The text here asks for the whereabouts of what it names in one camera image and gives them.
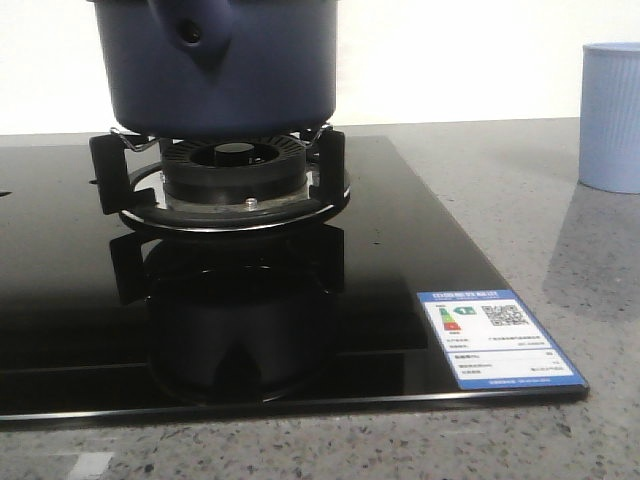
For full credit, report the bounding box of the black pot support grate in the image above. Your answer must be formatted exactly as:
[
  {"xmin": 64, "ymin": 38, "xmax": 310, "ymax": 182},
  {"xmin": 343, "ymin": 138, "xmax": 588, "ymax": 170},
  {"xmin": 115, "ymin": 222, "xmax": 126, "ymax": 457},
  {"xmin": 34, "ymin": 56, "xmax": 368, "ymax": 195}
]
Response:
[{"xmin": 89, "ymin": 126, "xmax": 350, "ymax": 235}]

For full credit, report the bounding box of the dark blue cooking pot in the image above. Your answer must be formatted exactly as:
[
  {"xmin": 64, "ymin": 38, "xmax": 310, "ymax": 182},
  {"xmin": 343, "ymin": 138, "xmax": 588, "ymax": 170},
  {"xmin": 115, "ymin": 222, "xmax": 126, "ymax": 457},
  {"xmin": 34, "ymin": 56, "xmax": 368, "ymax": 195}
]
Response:
[{"xmin": 93, "ymin": 1, "xmax": 338, "ymax": 139}]

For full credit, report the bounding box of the black glass gas stove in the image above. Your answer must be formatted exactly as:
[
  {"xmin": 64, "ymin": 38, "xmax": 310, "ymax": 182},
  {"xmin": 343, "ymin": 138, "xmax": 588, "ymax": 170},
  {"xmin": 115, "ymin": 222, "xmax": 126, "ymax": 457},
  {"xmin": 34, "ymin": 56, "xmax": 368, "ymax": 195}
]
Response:
[{"xmin": 1, "ymin": 137, "xmax": 589, "ymax": 425}]

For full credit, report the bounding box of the black gas burner head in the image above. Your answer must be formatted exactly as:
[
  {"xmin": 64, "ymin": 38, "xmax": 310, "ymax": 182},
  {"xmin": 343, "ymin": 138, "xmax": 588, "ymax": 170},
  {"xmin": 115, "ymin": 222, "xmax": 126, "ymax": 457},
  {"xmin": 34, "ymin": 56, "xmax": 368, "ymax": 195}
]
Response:
[{"xmin": 161, "ymin": 136, "xmax": 306, "ymax": 205}]

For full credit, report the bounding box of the blue energy label sticker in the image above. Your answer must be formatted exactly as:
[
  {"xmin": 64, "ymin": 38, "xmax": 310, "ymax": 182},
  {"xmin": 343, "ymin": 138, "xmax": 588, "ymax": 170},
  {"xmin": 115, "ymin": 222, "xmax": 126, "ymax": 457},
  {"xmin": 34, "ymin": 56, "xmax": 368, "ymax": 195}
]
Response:
[{"xmin": 417, "ymin": 289, "xmax": 586, "ymax": 390}]

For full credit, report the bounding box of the light blue ribbed cup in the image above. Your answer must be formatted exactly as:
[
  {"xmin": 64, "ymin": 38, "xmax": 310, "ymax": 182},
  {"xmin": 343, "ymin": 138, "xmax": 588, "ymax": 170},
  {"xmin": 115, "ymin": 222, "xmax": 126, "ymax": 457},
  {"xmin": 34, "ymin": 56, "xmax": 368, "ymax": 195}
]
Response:
[{"xmin": 579, "ymin": 42, "xmax": 639, "ymax": 194}]

